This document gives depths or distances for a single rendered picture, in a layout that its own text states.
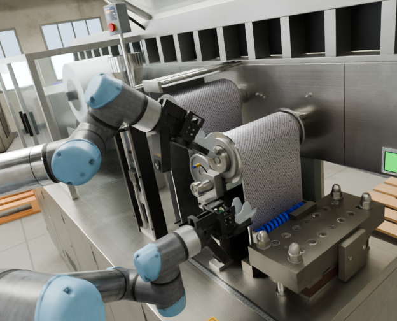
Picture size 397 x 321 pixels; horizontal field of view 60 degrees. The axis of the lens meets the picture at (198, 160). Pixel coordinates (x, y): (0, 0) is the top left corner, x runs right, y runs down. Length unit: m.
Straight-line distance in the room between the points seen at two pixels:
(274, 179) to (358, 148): 0.25
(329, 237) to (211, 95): 0.55
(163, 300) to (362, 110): 0.70
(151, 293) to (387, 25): 0.84
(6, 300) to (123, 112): 0.39
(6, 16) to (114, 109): 7.77
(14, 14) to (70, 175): 7.90
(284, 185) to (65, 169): 0.65
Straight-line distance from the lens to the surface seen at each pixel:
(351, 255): 1.00
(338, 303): 0.99
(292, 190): 1.08
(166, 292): 0.85
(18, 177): 0.66
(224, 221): 0.86
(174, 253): 0.80
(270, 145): 0.96
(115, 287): 0.85
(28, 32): 8.45
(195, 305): 1.00
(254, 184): 0.95
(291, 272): 0.87
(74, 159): 0.60
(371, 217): 1.08
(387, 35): 0.97
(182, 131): 0.80
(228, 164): 0.90
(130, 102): 0.72
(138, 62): 1.50
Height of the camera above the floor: 1.59
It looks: 21 degrees down
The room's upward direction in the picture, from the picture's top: 10 degrees counter-clockwise
